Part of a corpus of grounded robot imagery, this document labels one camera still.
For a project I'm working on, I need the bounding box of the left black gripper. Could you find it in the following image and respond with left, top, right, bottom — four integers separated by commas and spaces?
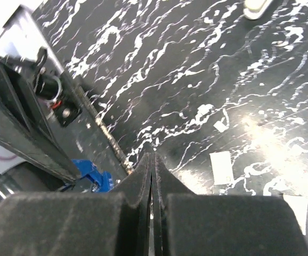
0, 61, 80, 183

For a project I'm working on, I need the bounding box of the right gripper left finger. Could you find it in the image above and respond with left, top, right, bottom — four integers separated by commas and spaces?
0, 154, 152, 255

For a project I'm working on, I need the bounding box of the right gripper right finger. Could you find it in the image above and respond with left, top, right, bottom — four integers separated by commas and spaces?
151, 154, 308, 255

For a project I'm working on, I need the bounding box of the white cream stapler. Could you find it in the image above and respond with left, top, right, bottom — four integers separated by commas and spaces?
243, 0, 273, 20

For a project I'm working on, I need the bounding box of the small white staple strip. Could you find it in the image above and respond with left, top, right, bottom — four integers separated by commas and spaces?
214, 121, 228, 133

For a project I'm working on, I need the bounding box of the staple box near centre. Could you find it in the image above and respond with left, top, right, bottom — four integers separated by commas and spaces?
209, 151, 234, 185

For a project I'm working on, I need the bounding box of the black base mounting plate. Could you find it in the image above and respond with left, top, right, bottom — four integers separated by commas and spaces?
31, 46, 134, 175

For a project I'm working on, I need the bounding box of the staple box right one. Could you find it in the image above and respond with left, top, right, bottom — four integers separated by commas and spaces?
282, 194, 308, 236

